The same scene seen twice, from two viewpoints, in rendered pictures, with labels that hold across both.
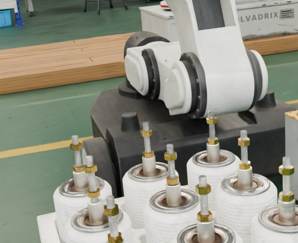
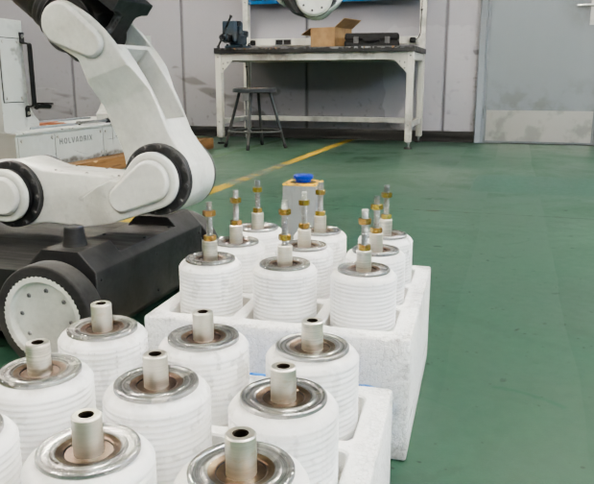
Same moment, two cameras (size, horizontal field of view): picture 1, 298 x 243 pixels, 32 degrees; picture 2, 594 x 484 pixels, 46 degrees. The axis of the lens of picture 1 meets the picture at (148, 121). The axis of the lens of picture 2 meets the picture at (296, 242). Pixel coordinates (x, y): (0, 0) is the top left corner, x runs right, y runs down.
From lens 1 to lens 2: 94 cm
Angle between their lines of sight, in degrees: 57
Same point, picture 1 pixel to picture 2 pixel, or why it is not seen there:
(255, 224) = not seen: hidden behind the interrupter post
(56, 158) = not seen: outside the picture
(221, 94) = (200, 181)
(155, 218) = (313, 256)
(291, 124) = (292, 192)
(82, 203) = (236, 267)
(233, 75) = (203, 163)
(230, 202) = (330, 241)
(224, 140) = (162, 244)
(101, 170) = (86, 289)
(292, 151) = (295, 215)
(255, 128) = (177, 230)
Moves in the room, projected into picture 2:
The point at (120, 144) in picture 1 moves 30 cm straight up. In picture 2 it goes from (88, 258) to (76, 91)
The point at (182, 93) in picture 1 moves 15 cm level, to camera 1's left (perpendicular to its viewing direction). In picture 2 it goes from (168, 182) to (110, 194)
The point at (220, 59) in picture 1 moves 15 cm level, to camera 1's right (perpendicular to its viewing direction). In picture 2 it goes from (189, 147) to (233, 141)
